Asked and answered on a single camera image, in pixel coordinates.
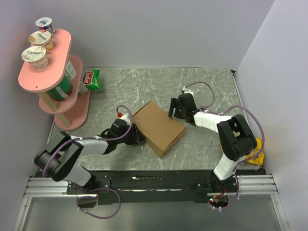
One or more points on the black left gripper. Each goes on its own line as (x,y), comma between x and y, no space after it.
(136,136)

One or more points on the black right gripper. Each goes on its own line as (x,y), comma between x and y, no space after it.
(173,104)

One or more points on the brown cardboard paper box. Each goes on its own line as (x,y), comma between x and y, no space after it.
(160,131)

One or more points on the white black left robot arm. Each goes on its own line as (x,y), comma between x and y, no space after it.
(59,158)

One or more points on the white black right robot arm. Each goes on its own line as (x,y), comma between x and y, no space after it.
(235,135)

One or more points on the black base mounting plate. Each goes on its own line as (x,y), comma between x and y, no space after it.
(153,186)

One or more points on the pink tiered wooden shelf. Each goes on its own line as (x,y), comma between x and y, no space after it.
(72,112)

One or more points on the green red snack bag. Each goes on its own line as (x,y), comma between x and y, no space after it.
(89,81)

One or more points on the green cylindrical can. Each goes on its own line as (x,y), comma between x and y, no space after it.
(62,91)

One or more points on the white green label container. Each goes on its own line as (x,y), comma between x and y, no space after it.
(69,70)

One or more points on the yellow Lays chips bag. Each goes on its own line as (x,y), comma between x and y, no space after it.
(260,158)

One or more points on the small electronics board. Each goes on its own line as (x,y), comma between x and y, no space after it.
(218,201)

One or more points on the white Chobani yogurt cup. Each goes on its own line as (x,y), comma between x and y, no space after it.
(36,56)

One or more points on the orange Chobani yogurt cup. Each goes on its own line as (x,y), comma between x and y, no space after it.
(41,38)

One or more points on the blue white yogurt cup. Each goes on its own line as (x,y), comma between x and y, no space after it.
(45,23)

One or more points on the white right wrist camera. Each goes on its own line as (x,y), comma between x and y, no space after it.
(186,90)

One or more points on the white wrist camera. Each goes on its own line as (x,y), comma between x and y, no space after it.
(186,90)
(126,117)

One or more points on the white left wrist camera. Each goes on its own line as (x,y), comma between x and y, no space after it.
(126,117)

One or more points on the aluminium frame rail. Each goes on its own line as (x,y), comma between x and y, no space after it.
(249,185)

